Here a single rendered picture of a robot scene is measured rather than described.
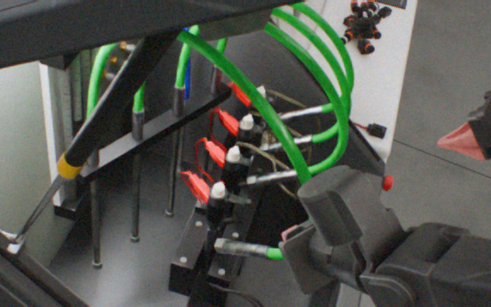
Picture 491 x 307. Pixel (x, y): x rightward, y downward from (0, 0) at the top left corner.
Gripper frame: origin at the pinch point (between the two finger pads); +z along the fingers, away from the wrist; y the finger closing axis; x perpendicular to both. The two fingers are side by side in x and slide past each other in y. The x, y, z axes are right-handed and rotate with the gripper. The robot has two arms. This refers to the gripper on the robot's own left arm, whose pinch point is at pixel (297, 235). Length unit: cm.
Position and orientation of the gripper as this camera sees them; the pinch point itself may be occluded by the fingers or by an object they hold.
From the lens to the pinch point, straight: 84.9
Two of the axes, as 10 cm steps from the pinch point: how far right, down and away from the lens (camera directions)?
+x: 4.0, 9.0, 1.9
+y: -8.5, 4.4, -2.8
